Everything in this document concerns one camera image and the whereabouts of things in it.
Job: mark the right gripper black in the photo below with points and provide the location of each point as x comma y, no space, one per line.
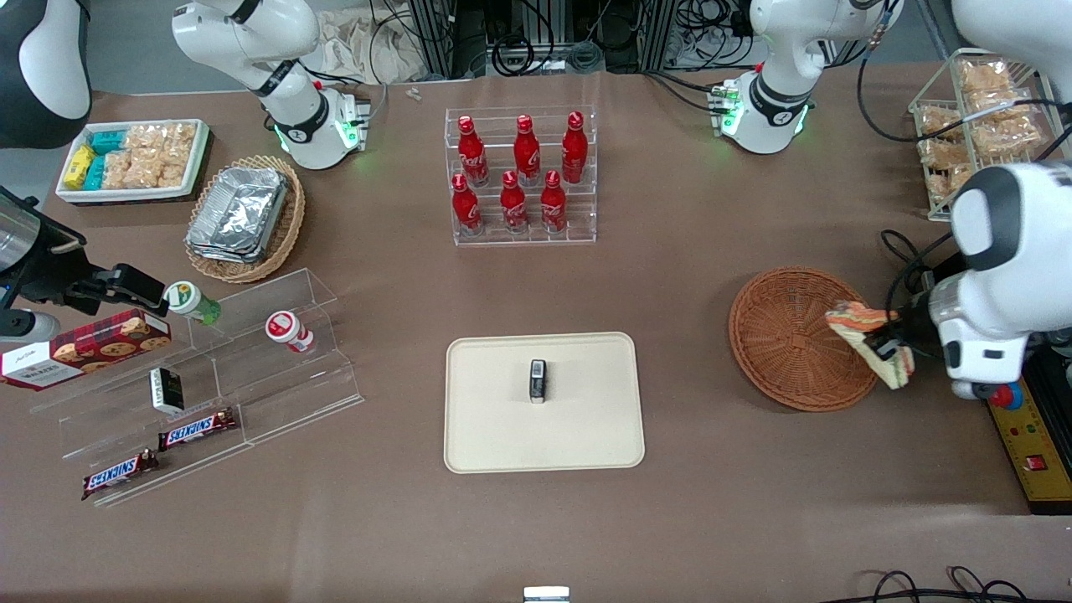
52,278

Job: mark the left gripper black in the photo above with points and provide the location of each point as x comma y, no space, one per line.
913,326

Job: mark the triangular sandwich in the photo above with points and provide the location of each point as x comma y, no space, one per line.
854,320

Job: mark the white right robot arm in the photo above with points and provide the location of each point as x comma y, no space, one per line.
293,126

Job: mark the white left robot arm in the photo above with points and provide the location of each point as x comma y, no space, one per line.
997,301

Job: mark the brown wicker basket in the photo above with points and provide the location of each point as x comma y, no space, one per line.
779,335

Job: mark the aluminium foil tray stack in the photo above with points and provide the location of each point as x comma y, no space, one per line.
239,213

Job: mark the white rectangular snack tray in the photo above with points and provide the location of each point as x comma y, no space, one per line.
197,167

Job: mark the light wicker basket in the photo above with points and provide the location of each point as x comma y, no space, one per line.
289,226

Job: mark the beige plastic tray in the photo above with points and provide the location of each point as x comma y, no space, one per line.
502,427

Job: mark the red tartan cookie box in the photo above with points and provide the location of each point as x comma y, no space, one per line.
92,347

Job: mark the green capped small bottle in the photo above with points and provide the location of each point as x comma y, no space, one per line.
193,303

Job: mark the black machine with grey front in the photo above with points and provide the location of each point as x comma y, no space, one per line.
942,272

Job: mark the small black white box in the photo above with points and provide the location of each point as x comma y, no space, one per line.
166,389

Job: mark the teal snack pack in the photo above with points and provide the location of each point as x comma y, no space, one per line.
107,141
95,172

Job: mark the clear bag of rice crackers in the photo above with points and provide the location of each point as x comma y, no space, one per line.
180,146
144,138
134,172

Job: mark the yellow snack pack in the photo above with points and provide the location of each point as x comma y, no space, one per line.
79,167

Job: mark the red emergency stop button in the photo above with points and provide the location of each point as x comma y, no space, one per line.
1005,397

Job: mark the snickers chocolate bar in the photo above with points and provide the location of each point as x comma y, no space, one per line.
119,475
197,429

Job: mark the clear bag of fried snacks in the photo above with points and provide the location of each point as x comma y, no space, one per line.
938,121
1009,138
946,176
1001,105
986,75

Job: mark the red capped small bottle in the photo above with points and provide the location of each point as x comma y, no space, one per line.
289,331

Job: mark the clear acrylic stepped shelf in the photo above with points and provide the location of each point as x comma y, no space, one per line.
276,394

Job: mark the yellow black control box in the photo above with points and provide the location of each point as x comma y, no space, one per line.
1038,461

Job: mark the clear acrylic bottle rack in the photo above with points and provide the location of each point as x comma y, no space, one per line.
578,226

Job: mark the crumpled white cloth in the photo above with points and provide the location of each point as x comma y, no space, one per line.
368,46

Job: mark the small black box silver end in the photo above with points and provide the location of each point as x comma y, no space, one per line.
538,381

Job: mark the red cola bottle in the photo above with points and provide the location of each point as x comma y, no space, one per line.
574,151
472,155
526,152
513,205
466,208
553,203

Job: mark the white silver device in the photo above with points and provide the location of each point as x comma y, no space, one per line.
546,595

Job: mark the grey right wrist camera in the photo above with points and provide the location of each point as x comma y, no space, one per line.
29,325

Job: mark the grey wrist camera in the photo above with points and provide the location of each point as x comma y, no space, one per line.
29,325
971,389

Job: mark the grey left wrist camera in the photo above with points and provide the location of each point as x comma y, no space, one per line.
971,389

